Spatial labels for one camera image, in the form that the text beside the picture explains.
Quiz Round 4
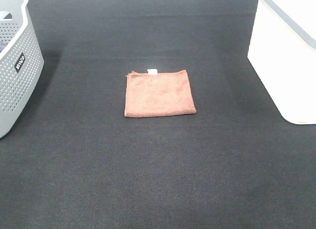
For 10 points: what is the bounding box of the orange-brown towel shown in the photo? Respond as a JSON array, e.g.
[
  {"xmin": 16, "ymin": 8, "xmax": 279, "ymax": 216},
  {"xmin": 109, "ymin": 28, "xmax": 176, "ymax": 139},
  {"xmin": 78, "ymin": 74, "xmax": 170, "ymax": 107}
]
[{"xmin": 124, "ymin": 70, "xmax": 197, "ymax": 118}]

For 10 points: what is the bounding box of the grey perforated laundry basket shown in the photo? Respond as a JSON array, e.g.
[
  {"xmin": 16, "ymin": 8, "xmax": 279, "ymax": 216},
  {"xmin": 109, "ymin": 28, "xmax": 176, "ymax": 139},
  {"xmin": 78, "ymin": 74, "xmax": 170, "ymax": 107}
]
[{"xmin": 0, "ymin": 0, "xmax": 44, "ymax": 137}]

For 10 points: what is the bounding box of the white plastic storage bin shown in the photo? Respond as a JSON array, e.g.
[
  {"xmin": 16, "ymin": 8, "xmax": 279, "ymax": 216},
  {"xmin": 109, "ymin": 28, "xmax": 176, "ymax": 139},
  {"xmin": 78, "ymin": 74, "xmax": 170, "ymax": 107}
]
[{"xmin": 247, "ymin": 0, "xmax": 316, "ymax": 124}]

